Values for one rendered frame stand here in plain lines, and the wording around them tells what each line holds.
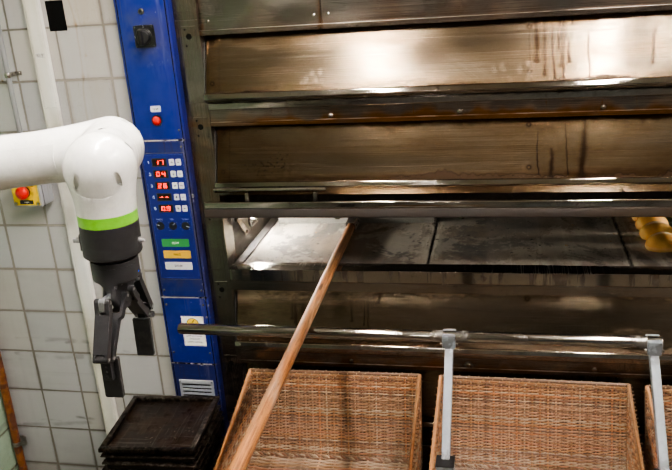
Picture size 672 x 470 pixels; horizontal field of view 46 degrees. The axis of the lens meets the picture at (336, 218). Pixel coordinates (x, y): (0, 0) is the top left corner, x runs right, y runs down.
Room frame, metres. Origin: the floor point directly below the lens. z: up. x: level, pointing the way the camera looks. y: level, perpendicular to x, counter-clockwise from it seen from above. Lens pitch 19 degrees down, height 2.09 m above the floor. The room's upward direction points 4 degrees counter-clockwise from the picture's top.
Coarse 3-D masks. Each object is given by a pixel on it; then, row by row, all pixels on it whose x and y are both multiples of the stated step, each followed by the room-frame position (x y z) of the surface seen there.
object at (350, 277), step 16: (240, 272) 2.24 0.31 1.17; (256, 272) 2.23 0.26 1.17; (272, 272) 2.22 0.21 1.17; (288, 272) 2.21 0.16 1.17; (304, 272) 2.20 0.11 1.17; (320, 272) 2.19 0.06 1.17; (336, 272) 2.18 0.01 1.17; (352, 272) 2.17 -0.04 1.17; (368, 272) 2.15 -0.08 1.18; (384, 272) 2.14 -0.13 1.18; (400, 272) 2.13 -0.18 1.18; (416, 272) 2.12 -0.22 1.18; (432, 272) 2.11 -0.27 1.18; (448, 272) 2.10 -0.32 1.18; (464, 272) 2.09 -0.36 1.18; (480, 272) 2.08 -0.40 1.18; (496, 272) 2.07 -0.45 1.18; (512, 272) 2.06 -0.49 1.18; (528, 272) 2.05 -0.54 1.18; (544, 272) 2.04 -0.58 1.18; (560, 272) 2.04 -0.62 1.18; (576, 272) 2.03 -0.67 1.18; (592, 272) 2.02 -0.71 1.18; (608, 272) 2.01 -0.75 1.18; (624, 272) 2.00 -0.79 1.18; (640, 272) 2.00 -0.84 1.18; (656, 272) 1.99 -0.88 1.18
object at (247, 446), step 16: (352, 224) 2.50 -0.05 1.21; (336, 256) 2.22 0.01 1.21; (320, 288) 1.99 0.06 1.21; (304, 320) 1.80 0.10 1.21; (304, 336) 1.74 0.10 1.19; (288, 352) 1.64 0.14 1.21; (288, 368) 1.58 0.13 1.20; (272, 384) 1.50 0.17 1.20; (272, 400) 1.45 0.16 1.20; (256, 416) 1.38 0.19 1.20; (256, 432) 1.33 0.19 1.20; (240, 448) 1.28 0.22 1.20; (240, 464) 1.23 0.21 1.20
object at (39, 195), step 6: (36, 186) 2.31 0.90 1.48; (42, 186) 2.33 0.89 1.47; (48, 186) 2.36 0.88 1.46; (12, 192) 2.32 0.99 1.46; (30, 192) 2.31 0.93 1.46; (36, 192) 2.31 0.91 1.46; (42, 192) 2.32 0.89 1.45; (48, 192) 2.35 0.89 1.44; (30, 198) 2.31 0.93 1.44; (36, 198) 2.31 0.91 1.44; (42, 198) 2.31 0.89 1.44; (48, 198) 2.34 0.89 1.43; (18, 204) 2.32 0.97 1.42; (24, 204) 2.32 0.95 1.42; (30, 204) 2.31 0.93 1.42; (36, 204) 2.31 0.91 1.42; (42, 204) 2.31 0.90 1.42
